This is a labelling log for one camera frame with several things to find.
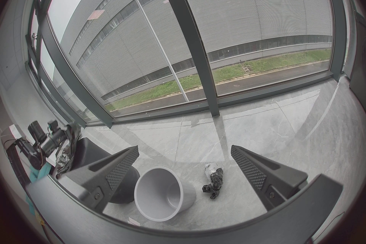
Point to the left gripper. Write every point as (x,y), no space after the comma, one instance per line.
(54,141)

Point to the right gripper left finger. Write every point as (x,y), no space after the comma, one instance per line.
(114,171)

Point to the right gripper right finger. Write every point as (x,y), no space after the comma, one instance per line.
(257,171)

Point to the black plastic bag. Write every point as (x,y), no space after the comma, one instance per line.
(68,157)

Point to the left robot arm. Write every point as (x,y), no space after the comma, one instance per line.
(35,128)

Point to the crumpled black plastic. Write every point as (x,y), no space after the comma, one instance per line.
(215,180)

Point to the white trash bin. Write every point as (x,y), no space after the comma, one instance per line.
(185,194)

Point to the clear printed wrapper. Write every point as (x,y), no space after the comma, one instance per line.
(210,167)

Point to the window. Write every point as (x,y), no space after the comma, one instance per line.
(180,8)

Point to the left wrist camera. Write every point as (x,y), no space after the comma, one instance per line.
(53,125)

